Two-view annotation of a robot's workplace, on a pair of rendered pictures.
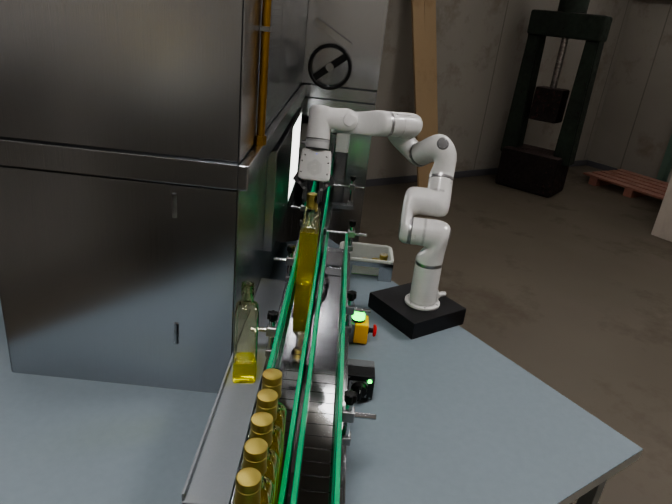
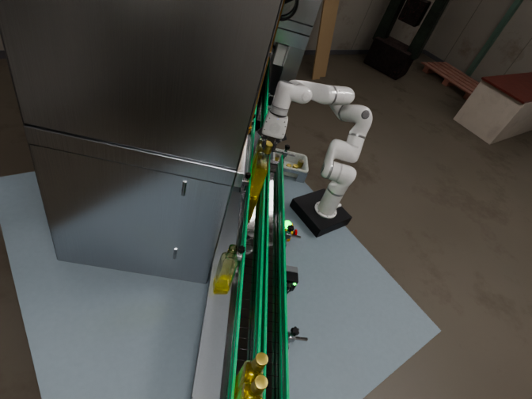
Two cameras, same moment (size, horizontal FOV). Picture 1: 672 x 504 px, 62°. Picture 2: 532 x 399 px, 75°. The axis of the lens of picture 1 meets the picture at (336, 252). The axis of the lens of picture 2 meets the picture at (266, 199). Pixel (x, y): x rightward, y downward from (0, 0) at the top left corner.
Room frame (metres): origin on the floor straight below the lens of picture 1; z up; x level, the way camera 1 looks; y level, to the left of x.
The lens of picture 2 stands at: (0.41, 0.30, 2.07)
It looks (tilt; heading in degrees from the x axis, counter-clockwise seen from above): 42 degrees down; 348
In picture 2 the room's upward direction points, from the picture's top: 20 degrees clockwise
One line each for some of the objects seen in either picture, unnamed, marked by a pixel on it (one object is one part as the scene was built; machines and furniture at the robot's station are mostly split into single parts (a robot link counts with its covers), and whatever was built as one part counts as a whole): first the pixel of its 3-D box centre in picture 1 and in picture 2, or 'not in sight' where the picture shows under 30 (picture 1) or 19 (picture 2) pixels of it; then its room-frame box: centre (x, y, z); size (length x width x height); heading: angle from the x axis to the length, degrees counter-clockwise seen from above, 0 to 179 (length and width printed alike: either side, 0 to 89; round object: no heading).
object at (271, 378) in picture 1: (268, 438); (249, 377); (0.78, 0.08, 1.02); 0.06 x 0.06 x 0.28; 1
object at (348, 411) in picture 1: (358, 419); (296, 339); (0.95, -0.09, 0.94); 0.07 x 0.04 x 0.13; 91
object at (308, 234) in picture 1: (307, 252); (258, 178); (1.71, 0.10, 0.99); 0.06 x 0.06 x 0.21; 0
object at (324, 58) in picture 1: (329, 67); (281, 1); (2.82, 0.13, 1.49); 0.21 x 0.05 x 0.21; 91
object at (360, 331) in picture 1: (357, 329); not in sight; (1.58, -0.10, 0.79); 0.07 x 0.07 x 0.07; 1
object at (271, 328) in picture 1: (263, 333); (233, 256); (1.25, 0.17, 0.94); 0.07 x 0.04 x 0.13; 91
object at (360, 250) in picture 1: (365, 260); (288, 165); (2.12, -0.13, 0.80); 0.22 x 0.17 x 0.09; 91
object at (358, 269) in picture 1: (358, 261); (283, 165); (2.12, -0.10, 0.79); 0.27 x 0.17 x 0.08; 91
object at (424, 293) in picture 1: (428, 282); (332, 199); (1.78, -0.34, 0.89); 0.16 x 0.13 x 0.15; 123
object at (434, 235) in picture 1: (429, 241); (340, 178); (1.77, -0.31, 1.05); 0.13 x 0.10 x 0.16; 83
